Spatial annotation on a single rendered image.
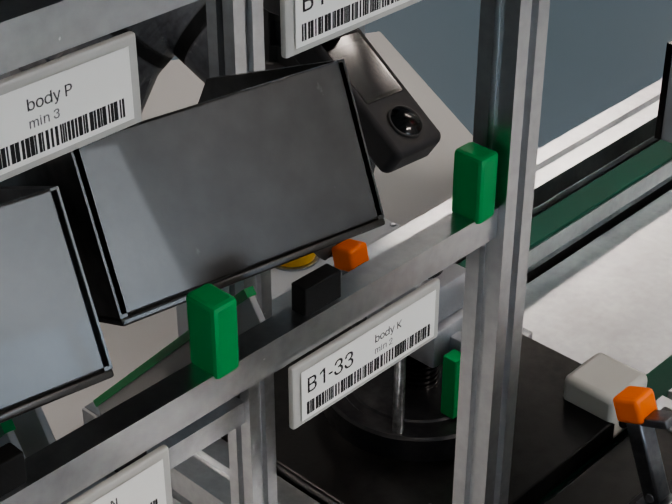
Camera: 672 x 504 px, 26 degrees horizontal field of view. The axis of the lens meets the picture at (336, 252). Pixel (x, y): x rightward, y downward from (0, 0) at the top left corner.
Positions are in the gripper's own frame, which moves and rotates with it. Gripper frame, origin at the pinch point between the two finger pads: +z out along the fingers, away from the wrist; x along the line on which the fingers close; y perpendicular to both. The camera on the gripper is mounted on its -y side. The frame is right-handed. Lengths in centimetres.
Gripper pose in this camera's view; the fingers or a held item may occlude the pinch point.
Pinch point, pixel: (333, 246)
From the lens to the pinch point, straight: 106.5
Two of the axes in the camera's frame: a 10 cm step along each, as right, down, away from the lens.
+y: -7.2, -3.7, 5.8
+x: -6.9, 3.9, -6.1
